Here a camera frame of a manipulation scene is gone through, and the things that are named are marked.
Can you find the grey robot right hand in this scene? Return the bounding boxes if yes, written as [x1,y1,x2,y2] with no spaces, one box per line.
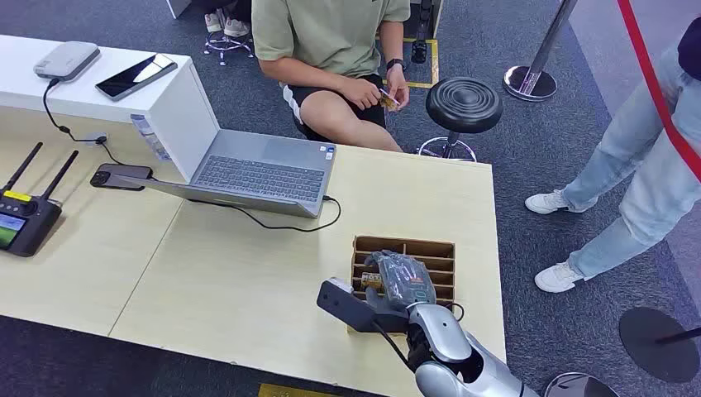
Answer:
[365,249,438,314]

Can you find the person's right hand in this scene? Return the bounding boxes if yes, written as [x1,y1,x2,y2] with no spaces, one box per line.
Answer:
[339,76,384,111]

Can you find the person's left hand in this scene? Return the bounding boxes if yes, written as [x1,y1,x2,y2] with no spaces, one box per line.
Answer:
[385,65,411,111]

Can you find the brown slotted card box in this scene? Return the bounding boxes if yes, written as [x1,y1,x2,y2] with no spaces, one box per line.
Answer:
[346,235,457,337]

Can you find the seated person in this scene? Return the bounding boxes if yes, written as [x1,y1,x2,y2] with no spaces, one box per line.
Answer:
[250,0,412,154]

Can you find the person's feet in pale shoes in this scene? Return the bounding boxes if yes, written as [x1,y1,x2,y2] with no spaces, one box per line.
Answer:
[203,0,254,39]

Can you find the standing person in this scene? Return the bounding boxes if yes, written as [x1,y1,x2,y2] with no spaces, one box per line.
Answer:
[524,16,701,294]

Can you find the black equipment leg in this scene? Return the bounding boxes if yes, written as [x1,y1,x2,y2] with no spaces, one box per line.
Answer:
[409,0,435,65]

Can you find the yellow floor tape square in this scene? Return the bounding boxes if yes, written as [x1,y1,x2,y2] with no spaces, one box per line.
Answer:
[378,36,441,90]

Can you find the black round stool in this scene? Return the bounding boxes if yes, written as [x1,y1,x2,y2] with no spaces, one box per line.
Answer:
[417,76,504,163]

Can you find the grey open laptop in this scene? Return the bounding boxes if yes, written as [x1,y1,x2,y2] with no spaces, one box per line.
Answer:
[112,128,338,220]

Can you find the chrome stool base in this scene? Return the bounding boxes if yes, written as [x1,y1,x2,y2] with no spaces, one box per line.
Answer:
[203,31,256,67]

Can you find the yellow floor tape strip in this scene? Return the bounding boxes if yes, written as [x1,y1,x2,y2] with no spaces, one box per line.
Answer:
[257,382,343,397]

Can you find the white desk riser box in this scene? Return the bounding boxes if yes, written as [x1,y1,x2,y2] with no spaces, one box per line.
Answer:
[0,33,222,183]

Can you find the chrome round stanchion base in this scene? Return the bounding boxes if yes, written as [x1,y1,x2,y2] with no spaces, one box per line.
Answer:
[543,372,620,397]

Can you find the white cabinet corner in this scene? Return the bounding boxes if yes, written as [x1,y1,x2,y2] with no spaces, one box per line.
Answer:
[165,0,193,20]

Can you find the printed label sticker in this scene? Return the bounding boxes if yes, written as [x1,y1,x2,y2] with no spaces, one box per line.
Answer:
[130,113,173,163]

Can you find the smartphone with glossy dark screen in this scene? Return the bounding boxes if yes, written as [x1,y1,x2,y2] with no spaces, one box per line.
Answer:
[95,52,179,103]

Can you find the red barrier belt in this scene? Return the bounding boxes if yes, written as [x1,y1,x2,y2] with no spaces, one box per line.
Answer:
[618,0,701,183]

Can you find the black stanchion base with pole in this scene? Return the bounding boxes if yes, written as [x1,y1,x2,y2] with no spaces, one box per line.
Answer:
[618,306,701,385]

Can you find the grey flat power bank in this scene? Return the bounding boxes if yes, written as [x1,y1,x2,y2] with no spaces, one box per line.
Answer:
[33,41,102,84]

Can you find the black remote controller with antennas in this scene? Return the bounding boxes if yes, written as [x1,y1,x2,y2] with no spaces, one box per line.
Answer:
[0,141,80,258]

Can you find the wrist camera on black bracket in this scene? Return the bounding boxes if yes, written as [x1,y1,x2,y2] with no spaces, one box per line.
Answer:
[316,277,411,334]

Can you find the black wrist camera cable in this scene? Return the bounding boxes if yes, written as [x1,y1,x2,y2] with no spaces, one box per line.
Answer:
[373,321,413,374]

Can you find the black laptop power cable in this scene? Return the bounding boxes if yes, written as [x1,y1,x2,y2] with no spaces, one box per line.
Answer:
[186,194,343,234]

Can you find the chrome stanchion post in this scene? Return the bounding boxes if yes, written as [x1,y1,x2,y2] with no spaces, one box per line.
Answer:
[503,0,579,103]

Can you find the black smartphone with camera bump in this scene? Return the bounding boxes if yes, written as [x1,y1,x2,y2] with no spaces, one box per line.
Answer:
[89,162,155,192]

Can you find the black power bank cable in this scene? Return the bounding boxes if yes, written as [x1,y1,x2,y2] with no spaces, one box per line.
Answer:
[41,77,126,166]

